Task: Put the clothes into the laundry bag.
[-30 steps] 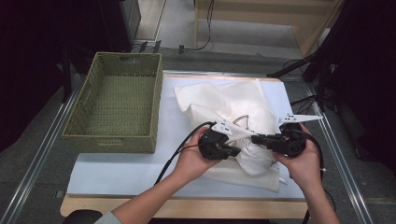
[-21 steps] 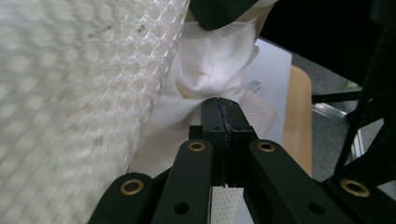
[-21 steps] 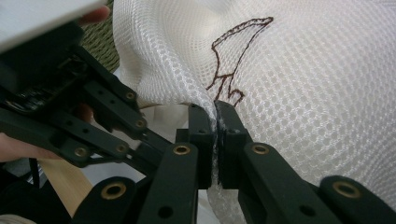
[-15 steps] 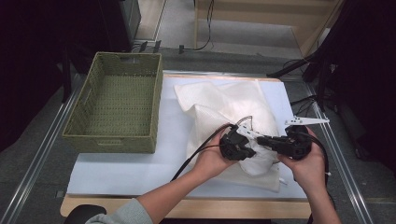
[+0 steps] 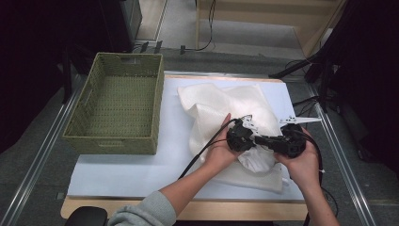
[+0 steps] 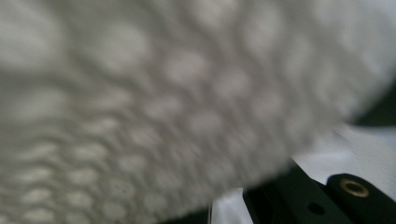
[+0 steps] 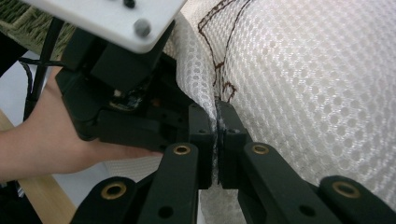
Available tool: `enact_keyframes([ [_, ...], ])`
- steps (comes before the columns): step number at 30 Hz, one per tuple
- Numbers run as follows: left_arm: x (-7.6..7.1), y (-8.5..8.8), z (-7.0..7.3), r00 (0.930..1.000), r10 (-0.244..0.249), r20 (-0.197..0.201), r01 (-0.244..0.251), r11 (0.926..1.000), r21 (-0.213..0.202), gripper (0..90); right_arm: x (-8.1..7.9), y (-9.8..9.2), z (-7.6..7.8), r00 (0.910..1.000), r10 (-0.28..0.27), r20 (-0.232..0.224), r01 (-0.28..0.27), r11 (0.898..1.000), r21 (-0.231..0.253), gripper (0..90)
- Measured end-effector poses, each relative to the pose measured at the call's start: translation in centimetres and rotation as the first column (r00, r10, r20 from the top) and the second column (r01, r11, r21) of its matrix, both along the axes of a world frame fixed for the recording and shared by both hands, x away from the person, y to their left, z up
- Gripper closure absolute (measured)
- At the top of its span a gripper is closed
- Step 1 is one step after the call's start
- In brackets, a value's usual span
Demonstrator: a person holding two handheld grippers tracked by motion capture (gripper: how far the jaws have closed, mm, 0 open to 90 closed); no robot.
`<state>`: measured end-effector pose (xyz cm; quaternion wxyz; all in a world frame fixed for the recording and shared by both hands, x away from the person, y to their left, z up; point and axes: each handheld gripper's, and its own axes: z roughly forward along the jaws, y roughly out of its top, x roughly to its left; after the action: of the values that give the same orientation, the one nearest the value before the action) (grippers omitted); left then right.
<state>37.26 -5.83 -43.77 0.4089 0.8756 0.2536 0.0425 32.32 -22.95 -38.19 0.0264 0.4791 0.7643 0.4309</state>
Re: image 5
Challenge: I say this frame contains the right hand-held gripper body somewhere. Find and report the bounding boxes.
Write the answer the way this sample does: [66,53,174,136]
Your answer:
[277,116,323,159]

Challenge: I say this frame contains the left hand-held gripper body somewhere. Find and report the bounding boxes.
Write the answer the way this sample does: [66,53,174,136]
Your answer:
[226,114,260,153]

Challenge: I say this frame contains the white garment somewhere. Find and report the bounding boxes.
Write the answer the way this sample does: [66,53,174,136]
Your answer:
[237,145,277,173]

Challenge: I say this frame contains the white mesh laundry bag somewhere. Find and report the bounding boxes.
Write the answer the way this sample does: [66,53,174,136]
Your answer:
[177,83,285,194]

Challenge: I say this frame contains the green woven basket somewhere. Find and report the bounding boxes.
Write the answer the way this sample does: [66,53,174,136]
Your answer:
[61,52,165,155]

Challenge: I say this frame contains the person's left hand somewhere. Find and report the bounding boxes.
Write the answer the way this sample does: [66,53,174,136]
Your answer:
[202,112,243,173]

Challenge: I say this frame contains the person's right hand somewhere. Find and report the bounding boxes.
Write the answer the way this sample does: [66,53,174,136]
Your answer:
[274,126,322,190]

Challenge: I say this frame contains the black metal stand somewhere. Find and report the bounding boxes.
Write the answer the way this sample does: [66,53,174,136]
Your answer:
[268,53,333,114]

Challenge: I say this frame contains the grey sleeve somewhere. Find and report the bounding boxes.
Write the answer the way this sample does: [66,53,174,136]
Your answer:
[106,190,177,226]

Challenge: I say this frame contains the pale blue table mat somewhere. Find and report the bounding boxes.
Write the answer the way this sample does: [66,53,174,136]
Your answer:
[67,76,305,202]

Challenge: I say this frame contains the dark cabinet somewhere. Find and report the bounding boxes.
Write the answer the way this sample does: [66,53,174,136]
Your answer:
[100,0,143,54]

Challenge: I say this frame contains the black chair seat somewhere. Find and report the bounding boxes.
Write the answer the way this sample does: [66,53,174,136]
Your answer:
[64,205,109,226]

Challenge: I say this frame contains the right hand-held gripper cable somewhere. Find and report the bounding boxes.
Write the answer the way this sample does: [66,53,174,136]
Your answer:
[300,130,340,226]

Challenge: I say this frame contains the hand-held gripper cable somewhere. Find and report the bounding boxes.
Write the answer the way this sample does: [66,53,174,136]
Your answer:
[300,130,340,226]
[178,118,239,181]

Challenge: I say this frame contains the left hand-held gripper cable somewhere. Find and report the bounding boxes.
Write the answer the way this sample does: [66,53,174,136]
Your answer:
[178,118,239,181]

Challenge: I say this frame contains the black floor cables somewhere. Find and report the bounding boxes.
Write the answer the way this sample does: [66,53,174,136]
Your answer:
[291,95,321,125]

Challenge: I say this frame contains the metal floor rail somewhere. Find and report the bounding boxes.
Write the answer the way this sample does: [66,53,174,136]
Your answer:
[0,74,83,226]
[305,83,377,226]

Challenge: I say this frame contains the black floor cable with plug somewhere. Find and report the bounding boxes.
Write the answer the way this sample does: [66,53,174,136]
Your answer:
[179,0,217,55]

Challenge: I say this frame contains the light wooden frame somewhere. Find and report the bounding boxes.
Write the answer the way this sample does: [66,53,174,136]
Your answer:
[196,0,347,59]

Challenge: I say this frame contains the black upright post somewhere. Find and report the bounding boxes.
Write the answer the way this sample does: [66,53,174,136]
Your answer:
[61,46,73,105]

